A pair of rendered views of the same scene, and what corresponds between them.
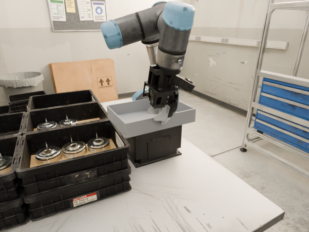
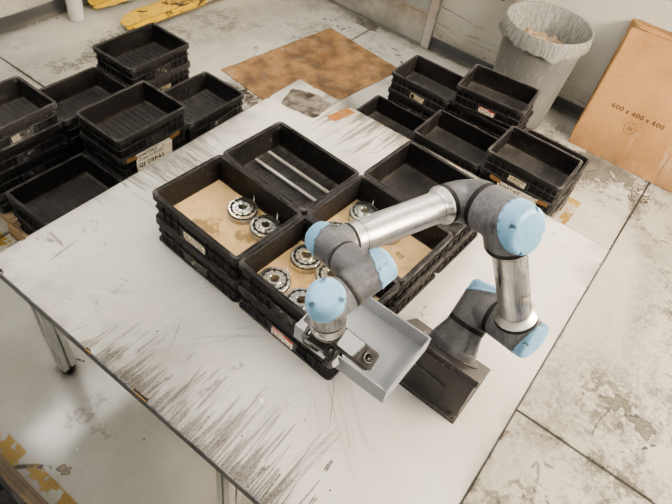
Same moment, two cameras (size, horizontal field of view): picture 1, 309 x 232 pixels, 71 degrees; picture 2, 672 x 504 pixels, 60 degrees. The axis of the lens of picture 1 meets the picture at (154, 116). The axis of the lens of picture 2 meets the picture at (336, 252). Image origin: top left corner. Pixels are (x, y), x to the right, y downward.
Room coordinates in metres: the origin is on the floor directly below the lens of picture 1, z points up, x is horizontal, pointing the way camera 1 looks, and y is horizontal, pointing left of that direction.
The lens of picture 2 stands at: (0.22, -0.61, 2.25)
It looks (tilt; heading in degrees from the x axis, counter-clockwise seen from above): 48 degrees down; 57
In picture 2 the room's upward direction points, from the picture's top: 11 degrees clockwise
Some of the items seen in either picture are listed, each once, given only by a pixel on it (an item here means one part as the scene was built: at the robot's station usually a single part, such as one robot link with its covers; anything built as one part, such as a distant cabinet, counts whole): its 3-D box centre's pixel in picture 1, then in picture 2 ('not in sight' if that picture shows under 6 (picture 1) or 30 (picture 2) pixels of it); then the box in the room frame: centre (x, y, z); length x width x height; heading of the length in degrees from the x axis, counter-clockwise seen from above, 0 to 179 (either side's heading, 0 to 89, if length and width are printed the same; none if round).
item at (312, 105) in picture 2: not in sight; (305, 101); (1.23, 1.46, 0.71); 0.22 x 0.19 x 0.01; 118
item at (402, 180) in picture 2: (65, 107); (426, 195); (1.34, 0.59, 0.87); 0.40 x 0.30 x 0.11; 115
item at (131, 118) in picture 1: (150, 113); (362, 337); (0.75, 0.02, 1.07); 0.27 x 0.20 x 0.05; 118
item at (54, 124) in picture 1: (47, 125); (364, 211); (1.08, 0.59, 0.86); 0.10 x 0.10 x 0.01
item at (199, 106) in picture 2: not in sight; (199, 123); (0.85, 1.93, 0.31); 0.40 x 0.30 x 0.34; 28
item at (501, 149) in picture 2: not in sight; (519, 189); (2.25, 0.92, 0.37); 0.40 x 0.30 x 0.45; 118
